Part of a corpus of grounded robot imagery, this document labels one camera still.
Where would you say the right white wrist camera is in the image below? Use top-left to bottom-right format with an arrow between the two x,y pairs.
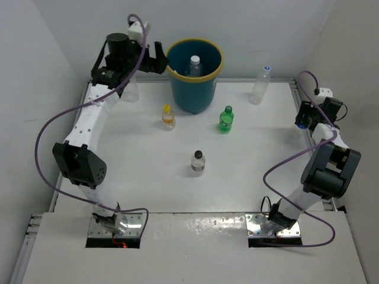
313,88 -> 333,105

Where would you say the small bottle black cap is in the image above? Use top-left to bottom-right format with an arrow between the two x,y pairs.
191,150 -> 205,176

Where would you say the green plastic bottle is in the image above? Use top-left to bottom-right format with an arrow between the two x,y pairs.
219,105 -> 235,134

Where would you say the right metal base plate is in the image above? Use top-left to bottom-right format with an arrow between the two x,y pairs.
245,213 -> 301,240

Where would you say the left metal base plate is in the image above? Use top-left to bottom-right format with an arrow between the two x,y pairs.
88,214 -> 143,240

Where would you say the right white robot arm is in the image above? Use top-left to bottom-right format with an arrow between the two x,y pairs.
268,97 -> 361,232

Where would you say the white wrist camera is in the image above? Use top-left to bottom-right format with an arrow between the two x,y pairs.
127,21 -> 150,43
313,88 -> 333,105

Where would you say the blue bin yellow rim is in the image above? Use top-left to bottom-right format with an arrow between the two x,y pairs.
166,38 -> 224,114

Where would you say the bottle with blue label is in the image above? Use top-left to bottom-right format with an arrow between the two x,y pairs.
296,120 -> 309,130

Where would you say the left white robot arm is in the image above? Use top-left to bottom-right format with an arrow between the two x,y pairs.
53,33 -> 169,234

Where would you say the square clear bottle white cap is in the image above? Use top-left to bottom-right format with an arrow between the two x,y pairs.
185,55 -> 203,78

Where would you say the small bottle yellow cap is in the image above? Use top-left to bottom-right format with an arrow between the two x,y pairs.
161,104 -> 176,130

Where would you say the metal base plate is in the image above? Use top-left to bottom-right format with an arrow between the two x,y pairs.
88,214 -> 143,240
245,213 -> 301,240

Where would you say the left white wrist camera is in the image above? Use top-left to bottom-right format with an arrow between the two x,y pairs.
127,21 -> 150,43

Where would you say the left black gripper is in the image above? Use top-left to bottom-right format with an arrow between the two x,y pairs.
120,35 -> 166,74

